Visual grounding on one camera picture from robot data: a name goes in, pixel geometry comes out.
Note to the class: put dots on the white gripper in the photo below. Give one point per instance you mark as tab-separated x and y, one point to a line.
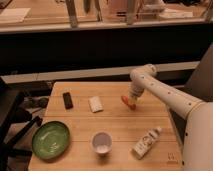
135	92

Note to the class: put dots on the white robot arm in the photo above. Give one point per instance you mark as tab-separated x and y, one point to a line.
197	152

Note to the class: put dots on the white lotion bottle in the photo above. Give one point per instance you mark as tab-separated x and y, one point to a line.
146	142

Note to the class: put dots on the white cup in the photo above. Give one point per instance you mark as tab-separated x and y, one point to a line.
101	143

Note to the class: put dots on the dark chair back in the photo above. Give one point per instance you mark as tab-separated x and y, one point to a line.
200	84

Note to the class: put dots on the black rectangular block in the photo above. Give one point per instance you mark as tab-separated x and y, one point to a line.
67	100

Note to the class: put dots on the green bowl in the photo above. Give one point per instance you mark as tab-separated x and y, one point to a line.
51	140

